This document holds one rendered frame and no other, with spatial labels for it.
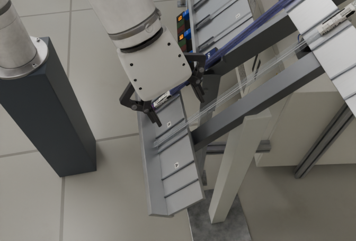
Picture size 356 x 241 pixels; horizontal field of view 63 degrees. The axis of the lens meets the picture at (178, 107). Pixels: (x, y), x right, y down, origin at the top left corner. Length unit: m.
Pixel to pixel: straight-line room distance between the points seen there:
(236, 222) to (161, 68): 1.04
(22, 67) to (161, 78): 0.61
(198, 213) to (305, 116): 0.63
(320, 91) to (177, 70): 0.66
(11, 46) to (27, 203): 0.84
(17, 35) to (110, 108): 0.88
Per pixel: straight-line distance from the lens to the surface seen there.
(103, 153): 1.57
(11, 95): 1.07
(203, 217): 1.39
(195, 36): 0.97
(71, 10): 2.50
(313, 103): 1.10
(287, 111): 1.10
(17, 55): 0.99
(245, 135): 0.71
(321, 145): 1.30
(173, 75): 0.49
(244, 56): 0.84
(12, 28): 0.95
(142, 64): 0.47
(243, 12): 0.91
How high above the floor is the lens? 1.35
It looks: 53 degrees down
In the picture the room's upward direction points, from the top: straight up
